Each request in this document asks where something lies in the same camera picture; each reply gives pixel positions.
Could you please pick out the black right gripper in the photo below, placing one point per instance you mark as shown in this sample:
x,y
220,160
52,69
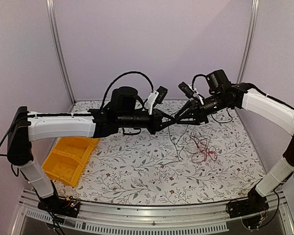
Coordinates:
x,y
198,112

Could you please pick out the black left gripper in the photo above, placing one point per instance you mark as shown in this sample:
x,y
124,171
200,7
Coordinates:
x,y
157,125

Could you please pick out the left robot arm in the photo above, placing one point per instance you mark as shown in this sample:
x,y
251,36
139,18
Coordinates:
x,y
124,110

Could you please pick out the floral patterned table mat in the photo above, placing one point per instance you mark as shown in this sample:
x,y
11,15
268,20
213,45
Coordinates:
x,y
182,164

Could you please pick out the yellow far bin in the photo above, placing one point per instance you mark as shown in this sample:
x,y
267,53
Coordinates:
x,y
87,144

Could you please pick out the yellow bin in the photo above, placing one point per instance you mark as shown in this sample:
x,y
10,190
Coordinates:
x,y
66,144
87,144
63,167

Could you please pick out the yellow middle bin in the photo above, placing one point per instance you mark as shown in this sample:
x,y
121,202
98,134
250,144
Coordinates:
x,y
66,144

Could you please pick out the yellow near bin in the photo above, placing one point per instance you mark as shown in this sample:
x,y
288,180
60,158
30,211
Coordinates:
x,y
63,167

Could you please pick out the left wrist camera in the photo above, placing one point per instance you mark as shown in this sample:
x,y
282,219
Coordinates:
x,y
155,97

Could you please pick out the front aluminium rail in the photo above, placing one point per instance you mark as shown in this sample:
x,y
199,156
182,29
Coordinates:
x,y
106,219

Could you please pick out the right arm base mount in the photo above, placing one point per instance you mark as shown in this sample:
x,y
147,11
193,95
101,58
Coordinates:
x,y
252,213

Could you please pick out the right aluminium frame post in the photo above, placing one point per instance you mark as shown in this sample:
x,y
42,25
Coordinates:
x,y
249,39

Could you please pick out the aluminium frame post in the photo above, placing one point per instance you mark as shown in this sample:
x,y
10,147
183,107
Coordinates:
x,y
58,49
249,39

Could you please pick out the left aluminium frame post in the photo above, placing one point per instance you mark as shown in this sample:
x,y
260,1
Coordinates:
x,y
58,49

